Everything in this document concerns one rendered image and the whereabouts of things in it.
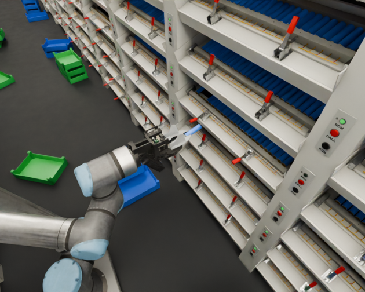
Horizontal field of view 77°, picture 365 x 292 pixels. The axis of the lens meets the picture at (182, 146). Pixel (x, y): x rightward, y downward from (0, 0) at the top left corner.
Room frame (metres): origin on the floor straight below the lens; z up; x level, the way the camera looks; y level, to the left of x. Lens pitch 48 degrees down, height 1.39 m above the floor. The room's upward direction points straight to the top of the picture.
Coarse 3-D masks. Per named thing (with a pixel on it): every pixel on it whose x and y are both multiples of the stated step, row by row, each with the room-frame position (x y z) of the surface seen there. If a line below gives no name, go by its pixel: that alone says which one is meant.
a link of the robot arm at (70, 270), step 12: (60, 264) 0.28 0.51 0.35; (72, 264) 0.28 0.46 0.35; (84, 264) 0.29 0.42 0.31; (48, 276) 0.23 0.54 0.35; (60, 276) 0.23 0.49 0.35; (72, 276) 0.23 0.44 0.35; (84, 276) 0.24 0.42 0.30; (48, 288) 0.19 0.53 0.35; (60, 288) 0.19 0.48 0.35; (72, 288) 0.19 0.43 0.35; (84, 288) 0.21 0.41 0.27
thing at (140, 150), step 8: (152, 128) 0.53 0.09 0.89; (144, 136) 0.51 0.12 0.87; (152, 136) 0.50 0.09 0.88; (160, 136) 0.51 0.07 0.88; (128, 144) 0.47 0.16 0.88; (136, 144) 0.46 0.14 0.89; (144, 144) 0.46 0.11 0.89; (152, 144) 0.46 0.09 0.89; (160, 144) 0.48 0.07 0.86; (136, 152) 0.44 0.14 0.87; (144, 152) 0.46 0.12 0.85; (152, 152) 0.47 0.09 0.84; (160, 152) 0.48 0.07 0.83; (136, 160) 0.43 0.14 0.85
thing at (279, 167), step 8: (192, 96) 0.89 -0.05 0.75; (208, 104) 0.82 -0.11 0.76; (216, 112) 0.76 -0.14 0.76; (224, 120) 0.71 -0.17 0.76; (224, 128) 0.69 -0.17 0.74; (232, 128) 0.67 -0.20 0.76; (240, 136) 0.62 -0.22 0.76; (248, 144) 0.59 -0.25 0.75; (256, 144) 0.58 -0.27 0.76; (264, 152) 0.54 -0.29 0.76; (272, 160) 0.50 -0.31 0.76; (280, 168) 0.47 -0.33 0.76
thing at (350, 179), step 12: (360, 156) 0.35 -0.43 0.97; (336, 168) 0.32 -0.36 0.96; (348, 168) 0.34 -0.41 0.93; (360, 168) 0.34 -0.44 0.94; (336, 180) 0.32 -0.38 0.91; (348, 180) 0.31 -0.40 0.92; (360, 180) 0.31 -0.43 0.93; (348, 192) 0.29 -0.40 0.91; (360, 192) 0.28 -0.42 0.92; (360, 204) 0.26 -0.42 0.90
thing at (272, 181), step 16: (192, 80) 0.95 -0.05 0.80; (176, 96) 0.91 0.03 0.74; (192, 112) 0.82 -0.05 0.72; (208, 128) 0.72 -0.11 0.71; (224, 144) 0.63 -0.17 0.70; (240, 144) 0.61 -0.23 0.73; (240, 160) 0.56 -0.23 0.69; (256, 160) 0.53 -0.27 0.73; (256, 176) 0.49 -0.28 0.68; (272, 176) 0.46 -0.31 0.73
